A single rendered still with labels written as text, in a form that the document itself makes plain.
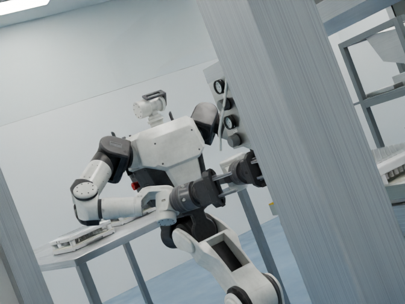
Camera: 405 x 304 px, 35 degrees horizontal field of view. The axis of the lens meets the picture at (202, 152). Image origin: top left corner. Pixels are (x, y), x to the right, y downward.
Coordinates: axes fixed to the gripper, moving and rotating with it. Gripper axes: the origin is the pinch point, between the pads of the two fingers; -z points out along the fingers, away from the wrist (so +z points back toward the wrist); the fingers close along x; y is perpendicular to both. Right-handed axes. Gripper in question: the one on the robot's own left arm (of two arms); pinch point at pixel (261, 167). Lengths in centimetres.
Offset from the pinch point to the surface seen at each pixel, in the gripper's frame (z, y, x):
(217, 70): -34, 19, -31
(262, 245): 126, -47, 51
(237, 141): -33.5, 20.7, -12.2
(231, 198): 471, -186, 63
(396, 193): -75, 10, 9
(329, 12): -79, 13, -31
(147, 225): 107, 14, 14
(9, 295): -31, 87, 1
